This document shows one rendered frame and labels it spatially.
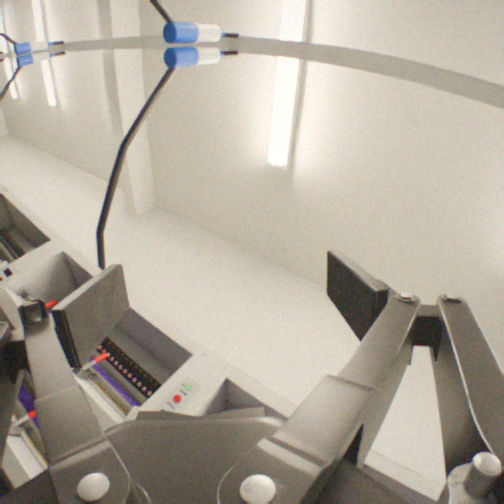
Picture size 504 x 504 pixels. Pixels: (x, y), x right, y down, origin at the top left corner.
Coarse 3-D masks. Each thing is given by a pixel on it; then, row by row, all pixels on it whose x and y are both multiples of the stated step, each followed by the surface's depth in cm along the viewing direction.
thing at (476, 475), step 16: (464, 464) 5; (480, 464) 4; (496, 464) 4; (448, 480) 5; (464, 480) 4; (480, 480) 4; (496, 480) 4; (448, 496) 4; (464, 496) 4; (480, 496) 4
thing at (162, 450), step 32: (160, 416) 6; (192, 416) 6; (224, 416) 6; (256, 416) 6; (128, 448) 5; (160, 448) 5; (192, 448) 5; (224, 448) 5; (32, 480) 4; (160, 480) 5; (192, 480) 5; (352, 480) 5
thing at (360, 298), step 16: (336, 256) 17; (336, 272) 17; (352, 272) 14; (336, 288) 17; (352, 288) 14; (368, 288) 12; (384, 288) 12; (336, 304) 17; (352, 304) 14; (368, 304) 12; (384, 304) 12; (352, 320) 14; (368, 320) 12
